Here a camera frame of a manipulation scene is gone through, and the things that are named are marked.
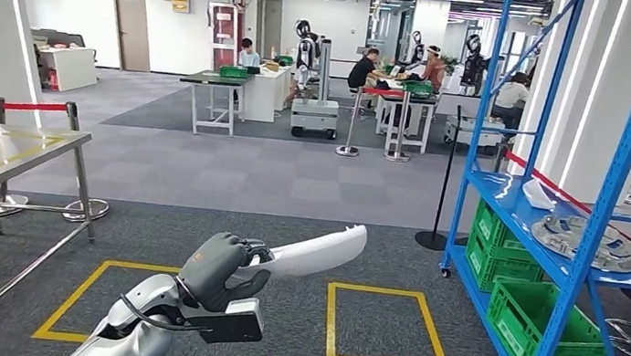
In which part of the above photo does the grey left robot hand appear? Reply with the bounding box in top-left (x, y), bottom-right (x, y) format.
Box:
top-left (174, 226), bottom-right (278, 320)

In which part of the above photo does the long white plastic trim part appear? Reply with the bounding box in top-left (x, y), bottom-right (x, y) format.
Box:
top-left (226, 208), bottom-right (370, 307)

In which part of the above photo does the blue steel shelf rack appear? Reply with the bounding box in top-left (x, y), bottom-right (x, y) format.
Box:
top-left (427, 0), bottom-right (631, 356)

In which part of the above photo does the white plastic shell part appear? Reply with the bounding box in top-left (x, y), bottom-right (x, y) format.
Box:
top-left (519, 176), bottom-right (562, 214)

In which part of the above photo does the grey metal disc part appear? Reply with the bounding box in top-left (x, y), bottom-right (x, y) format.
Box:
top-left (526, 209), bottom-right (631, 276)

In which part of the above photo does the white robot lift stand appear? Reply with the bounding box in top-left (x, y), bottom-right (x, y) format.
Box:
top-left (286, 34), bottom-right (351, 143)

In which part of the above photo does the green topped table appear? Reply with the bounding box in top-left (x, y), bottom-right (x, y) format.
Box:
top-left (173, 64), bottom-right (256, 142)

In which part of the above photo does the person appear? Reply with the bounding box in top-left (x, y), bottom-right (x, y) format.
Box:
top-left (344, 44), bottom-right (393, 97)
top-left (416, 43), bottom-right (450, 96)
top-left (489, 68), bottom-right (533, 123)
top-left (236, 37), bottom-right (266, 71)

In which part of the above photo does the red framed cabinet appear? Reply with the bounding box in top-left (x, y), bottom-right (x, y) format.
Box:
top-left (200, 0), bottom-right (248, 74)

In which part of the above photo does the black and white humanoid robot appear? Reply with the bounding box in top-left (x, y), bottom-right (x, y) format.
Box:
top-left (283, 17), bottom-right (330, 108)
top-left (405, 28), bottom-right (431, 74)

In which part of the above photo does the red barrier belt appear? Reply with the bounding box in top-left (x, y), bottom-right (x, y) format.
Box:
top-left (361, 85), bottom-right (407, 99)
top-left (491, 150), bottom-right (631, 269)
top-left (0, 95), bottom-right (70, 120)

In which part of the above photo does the red fire extinguisher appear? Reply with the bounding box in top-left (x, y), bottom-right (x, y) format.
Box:
top-left (45, 67), bottom-right (63, 93)

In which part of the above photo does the white desk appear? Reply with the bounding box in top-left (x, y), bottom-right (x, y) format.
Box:
top-left (33, 40), bottom-right (104, 98)

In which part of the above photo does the brown door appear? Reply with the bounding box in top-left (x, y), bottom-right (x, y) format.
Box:
top-left (99, 0), bottom-right (161, 75)

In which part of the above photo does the white framed table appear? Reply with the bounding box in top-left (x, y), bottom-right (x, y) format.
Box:
top-left (355, 82), bottom-right (442, 159)

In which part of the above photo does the white mobile base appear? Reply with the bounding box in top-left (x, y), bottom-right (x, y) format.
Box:
top-left (440, 112), bottom-right (508, 154)

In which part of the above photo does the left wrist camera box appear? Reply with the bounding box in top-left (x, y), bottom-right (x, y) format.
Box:
top-left (181, 288), bottom-right (270, 352)

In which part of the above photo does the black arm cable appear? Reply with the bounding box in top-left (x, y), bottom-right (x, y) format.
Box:
top-left (115, 294), bottom-right (220, 339)

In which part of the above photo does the black stand post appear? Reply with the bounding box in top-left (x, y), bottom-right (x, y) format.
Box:
top-left (412, 100), bottom-right (476, 255)

